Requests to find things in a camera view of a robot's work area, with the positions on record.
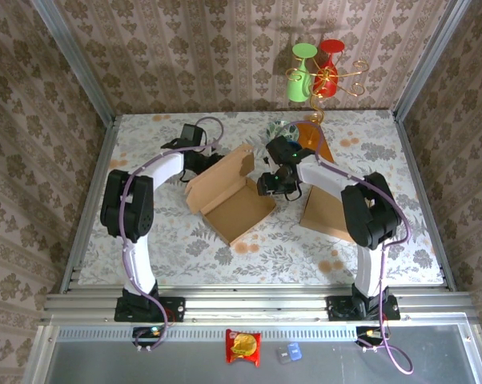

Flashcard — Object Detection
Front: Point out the brown cardboard mailer box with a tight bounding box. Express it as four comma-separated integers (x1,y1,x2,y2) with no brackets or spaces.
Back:
299,184,359,243
184,143,279,247

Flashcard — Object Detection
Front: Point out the orange wooden board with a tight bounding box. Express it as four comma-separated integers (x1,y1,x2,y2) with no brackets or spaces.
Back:
295,121,334,165

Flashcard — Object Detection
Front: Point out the green leaf pattern bowl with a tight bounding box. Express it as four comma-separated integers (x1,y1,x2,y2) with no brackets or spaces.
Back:
267,119,300,140

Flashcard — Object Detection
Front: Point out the green plastic wine glass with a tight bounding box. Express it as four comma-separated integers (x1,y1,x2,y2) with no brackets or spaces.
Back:
284,42,319,103

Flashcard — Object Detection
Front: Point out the floral tablecloth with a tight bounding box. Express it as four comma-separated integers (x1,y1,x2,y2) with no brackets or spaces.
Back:
78,110,445,287

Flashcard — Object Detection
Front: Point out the red plastic wine glass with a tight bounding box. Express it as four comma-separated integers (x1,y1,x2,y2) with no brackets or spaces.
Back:
311,38,345,98

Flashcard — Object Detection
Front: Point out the red snack packet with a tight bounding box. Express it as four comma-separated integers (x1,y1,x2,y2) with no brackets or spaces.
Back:
224,328,262,368

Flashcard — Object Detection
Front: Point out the small right circuit board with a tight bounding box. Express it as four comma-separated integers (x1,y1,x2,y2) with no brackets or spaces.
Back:
355,326,387,347

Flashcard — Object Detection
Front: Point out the small circuit board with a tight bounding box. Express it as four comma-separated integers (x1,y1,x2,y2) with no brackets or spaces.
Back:
132,326,166,347
355,326,387,347

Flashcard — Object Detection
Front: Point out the small left circuit board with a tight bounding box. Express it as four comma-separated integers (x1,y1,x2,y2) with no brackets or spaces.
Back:
132,326,166,347

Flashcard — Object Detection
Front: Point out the grey metal plate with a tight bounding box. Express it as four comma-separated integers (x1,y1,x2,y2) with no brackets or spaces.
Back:
44,323,479,384

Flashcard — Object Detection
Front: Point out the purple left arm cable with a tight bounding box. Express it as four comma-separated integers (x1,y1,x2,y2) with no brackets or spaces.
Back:
118,116,225,353

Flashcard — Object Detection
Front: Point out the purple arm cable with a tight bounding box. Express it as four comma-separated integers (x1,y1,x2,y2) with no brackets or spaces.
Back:
279,121,415,375
118,116,225,353

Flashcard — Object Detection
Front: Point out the aluminium side rail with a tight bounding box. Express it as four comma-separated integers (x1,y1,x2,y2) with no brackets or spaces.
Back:
59,115,121,296
391,111,457,292

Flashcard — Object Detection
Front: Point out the gold wire glass rack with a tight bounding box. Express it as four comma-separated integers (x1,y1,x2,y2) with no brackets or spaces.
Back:
284,58,371,145

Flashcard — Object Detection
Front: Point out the aluminium mounting rail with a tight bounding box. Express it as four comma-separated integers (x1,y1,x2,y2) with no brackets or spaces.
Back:
40,290,476,326

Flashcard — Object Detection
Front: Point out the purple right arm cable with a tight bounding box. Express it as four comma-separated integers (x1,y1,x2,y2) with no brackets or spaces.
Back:
279,121,415,375

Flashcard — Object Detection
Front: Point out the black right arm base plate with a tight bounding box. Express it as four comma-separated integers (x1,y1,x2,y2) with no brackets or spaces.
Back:
327,294,401,322

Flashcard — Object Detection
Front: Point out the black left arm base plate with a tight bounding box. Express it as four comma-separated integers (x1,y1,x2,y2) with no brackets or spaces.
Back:
114,296,186,323

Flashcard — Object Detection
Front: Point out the aluminium corner post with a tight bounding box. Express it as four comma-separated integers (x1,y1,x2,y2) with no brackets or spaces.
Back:
30,0,118,126
392,0,472,122

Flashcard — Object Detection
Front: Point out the grey slotted cable duct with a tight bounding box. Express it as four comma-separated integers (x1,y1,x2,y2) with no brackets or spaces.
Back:
56,327,360,342

